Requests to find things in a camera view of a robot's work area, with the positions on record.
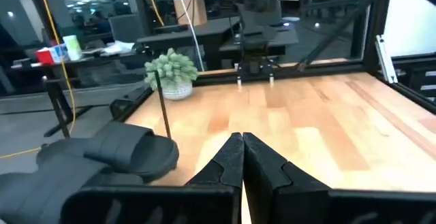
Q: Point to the small blue box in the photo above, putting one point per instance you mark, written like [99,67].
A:
[60,53]

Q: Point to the black desk with clutter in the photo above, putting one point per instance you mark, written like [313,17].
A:
[102,59]

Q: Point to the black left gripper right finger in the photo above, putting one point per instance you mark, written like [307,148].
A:
[265,179]

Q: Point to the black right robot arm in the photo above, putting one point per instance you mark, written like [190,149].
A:
[259,23]

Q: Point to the silver metal bracket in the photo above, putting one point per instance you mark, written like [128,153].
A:
[386,64]

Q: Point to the white and green cup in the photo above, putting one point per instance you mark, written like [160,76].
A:
[72,48]

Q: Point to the black rubber slide sandal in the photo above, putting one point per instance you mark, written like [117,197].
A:
[30,193]
[136,156]

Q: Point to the pale green plant white pot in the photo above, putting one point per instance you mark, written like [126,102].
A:
[170,71]

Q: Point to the brown cardboard box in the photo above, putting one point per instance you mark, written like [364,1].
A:
[190,11]

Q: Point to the small red box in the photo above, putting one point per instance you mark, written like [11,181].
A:
[44,57]

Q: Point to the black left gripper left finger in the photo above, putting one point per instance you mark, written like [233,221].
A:
[225,173]

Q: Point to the black aluminium table frame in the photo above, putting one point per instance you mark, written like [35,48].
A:
[378,19]

